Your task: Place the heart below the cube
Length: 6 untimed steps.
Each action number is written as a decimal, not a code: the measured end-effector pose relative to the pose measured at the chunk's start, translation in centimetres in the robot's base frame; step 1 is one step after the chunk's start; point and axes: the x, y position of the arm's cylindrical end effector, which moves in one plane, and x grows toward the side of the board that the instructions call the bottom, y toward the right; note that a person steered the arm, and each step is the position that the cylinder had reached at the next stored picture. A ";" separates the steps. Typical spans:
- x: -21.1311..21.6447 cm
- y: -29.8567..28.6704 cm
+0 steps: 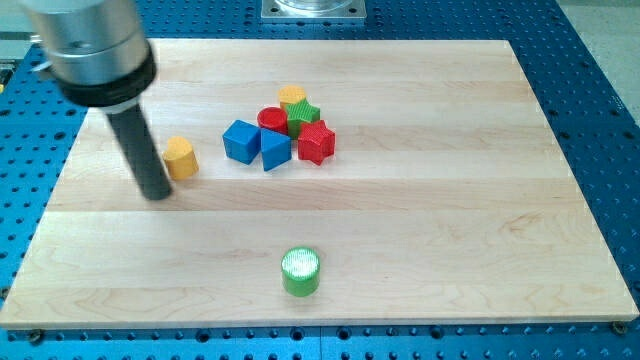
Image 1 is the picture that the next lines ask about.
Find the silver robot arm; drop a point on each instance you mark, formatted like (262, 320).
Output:
(97, 49)

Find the blue cube block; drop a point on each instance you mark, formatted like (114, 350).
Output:
(242, 141)

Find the yellow heart block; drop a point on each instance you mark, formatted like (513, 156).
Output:
(180, 159)

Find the light wooden board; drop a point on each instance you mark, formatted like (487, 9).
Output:
(447, 200)

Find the red star block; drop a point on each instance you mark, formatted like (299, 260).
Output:
(316, 142)

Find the blue triangular prism block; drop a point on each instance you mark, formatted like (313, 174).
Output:
(275, 149)

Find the green star block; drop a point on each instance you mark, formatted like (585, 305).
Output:
(299, 113)

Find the red cylinder block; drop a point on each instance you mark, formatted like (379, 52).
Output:
(274, 119)

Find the green cylinder block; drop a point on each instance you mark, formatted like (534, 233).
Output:
(300, 271)

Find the yellow cylinder block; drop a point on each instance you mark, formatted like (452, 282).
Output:
(290, 94)

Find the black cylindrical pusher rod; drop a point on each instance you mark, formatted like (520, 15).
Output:
(132, 133)

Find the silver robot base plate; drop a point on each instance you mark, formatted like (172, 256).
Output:
(313, 11)

